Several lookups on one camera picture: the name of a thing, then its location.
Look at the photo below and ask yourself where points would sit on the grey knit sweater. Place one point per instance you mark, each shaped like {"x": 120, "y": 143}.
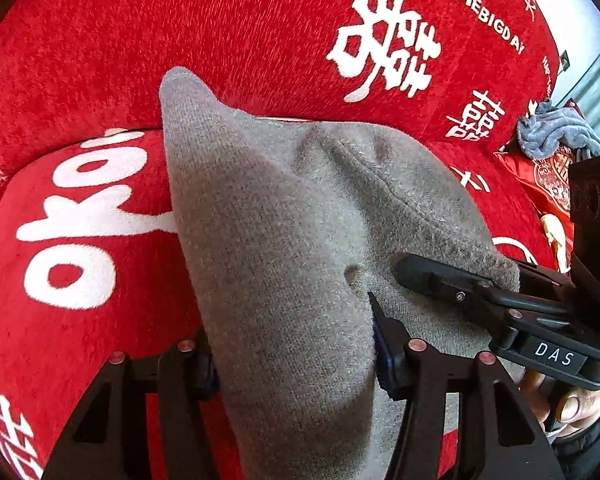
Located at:
{"x": 280, "y": 240}

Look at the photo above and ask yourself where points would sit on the red printed bag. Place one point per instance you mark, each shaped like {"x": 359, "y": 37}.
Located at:
{"x": 540, "y": 185}

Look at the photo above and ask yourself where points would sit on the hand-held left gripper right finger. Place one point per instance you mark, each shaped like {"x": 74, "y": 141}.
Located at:
{"x": 382, "y": 355}

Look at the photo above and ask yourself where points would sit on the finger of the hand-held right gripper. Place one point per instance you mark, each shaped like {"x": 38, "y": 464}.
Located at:
{"x": 430, "y": 272}

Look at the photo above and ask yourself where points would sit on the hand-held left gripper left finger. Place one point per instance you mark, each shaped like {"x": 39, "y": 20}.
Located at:
{"x": 200, "y": 370}

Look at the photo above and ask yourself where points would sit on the person's right hand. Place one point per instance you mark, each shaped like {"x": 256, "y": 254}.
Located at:
{"x": 575, "y": 405}

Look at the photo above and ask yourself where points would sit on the grey fleece towel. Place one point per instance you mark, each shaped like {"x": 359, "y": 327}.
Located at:
{"x": 555, "y": 125}

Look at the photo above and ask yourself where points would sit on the red printed blanket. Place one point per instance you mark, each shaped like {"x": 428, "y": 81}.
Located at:
{"x": 90, "y": 85}

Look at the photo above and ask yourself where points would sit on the person's right forearm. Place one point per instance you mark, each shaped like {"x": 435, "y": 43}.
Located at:
{"x": 590, "y": 452}

